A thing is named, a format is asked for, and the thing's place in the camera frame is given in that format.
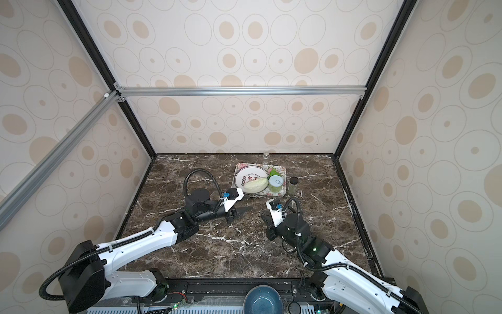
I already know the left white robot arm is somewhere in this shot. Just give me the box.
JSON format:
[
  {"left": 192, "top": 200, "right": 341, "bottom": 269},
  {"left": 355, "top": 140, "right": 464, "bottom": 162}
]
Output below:
[{"left": 39, "top": 188, "right": 249, "bottom": 313}]

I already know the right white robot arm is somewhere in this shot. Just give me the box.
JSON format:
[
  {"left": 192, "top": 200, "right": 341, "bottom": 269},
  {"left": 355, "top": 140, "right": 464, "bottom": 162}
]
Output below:
[{"left": 260, "top": 212, "right": 429, "bottom": 313}]

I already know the pale napa cabbage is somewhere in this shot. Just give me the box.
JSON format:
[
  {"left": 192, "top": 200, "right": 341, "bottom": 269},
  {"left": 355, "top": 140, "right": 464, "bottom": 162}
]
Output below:
[{"left": 243, "top": 177, "right": 268, "bottom": 194}]

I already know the white round plate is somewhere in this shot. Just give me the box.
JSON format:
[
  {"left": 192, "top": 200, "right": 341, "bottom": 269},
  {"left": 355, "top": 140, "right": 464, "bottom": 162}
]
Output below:
[{"left": 233, "top": 166, "right": 268, "bottom": 189}]

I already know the green labelled tin can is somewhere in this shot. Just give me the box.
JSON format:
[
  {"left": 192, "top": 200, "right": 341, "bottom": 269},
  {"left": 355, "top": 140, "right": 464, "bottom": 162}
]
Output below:
[{"left": 268, "top": 175, "right": 284, "bottom": 194}]

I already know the green herb spice jar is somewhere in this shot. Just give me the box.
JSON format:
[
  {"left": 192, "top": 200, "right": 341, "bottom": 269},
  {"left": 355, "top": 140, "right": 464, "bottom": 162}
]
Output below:
[{"left": 288, "top": 177, "right": 299, "bottom": 196}]

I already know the green plastic leaf vegetable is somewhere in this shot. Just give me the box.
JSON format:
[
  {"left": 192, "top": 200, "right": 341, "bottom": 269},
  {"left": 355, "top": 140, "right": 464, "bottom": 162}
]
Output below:
[{"left": 268, "top": 168, "right": 281, "bottom": 179}]

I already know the clear glass shaker bottle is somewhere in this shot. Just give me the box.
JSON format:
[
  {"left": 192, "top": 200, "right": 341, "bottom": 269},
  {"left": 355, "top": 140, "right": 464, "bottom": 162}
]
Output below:
[{"left": 263, "top": 150, "right": 270, "bottom": 163}]

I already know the blue ceramic bowl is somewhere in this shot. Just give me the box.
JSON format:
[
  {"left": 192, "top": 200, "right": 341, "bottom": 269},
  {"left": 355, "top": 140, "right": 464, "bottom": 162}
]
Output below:
[{"left": 243, "top": 285, "right": 283, "bottom": 314}]

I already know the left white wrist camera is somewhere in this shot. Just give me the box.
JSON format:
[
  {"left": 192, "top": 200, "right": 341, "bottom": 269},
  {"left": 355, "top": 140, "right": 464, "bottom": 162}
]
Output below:
[{"left": 222, "top": 188, "right": 244, "bottom": 213}]

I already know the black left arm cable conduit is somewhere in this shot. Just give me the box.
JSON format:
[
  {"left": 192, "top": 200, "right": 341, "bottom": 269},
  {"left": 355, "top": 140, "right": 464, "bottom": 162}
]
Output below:
[{"left": 183, "top": 168, "right": 225, "bottom": 205}]

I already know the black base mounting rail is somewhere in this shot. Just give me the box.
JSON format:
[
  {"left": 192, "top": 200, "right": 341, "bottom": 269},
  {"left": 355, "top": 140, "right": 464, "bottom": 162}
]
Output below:
[{"left": 159, "top": 277, "right": 340, "bottom": 311}]

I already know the horizontal aluminium frame rail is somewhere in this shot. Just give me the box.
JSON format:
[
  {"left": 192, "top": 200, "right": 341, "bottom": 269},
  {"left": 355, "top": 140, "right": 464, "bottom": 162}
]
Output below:
[{"left": 118, "top": 85, "right": 366, "bottom": 97}]

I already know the black vertical right corner post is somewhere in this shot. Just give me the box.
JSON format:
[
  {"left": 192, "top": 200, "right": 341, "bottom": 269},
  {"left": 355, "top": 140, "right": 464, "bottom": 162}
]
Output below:
[{"left": 334, "top": 0, "right": 418, "bottom": 160}]

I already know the black vertical corner post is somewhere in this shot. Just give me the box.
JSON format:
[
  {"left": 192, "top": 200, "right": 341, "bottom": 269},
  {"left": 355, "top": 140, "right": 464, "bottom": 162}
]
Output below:
[
  {"left": 334, "top": 0, "right": 418, "bottom": 160},
  {"left": 57, "top": 0, "right": 157, "bottom": 160}
]

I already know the side aluminium frame rail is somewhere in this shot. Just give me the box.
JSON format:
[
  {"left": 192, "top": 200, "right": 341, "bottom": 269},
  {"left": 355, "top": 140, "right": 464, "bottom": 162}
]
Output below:
[{"left": 1, "top": 90, "right": 118, "bottom": 229}]

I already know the black vertical left corner post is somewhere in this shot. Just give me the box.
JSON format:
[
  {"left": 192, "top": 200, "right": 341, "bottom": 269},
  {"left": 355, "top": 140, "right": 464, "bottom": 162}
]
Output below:
[{"left": 57, "top": 0, "right": 157, "bottom": 160}]

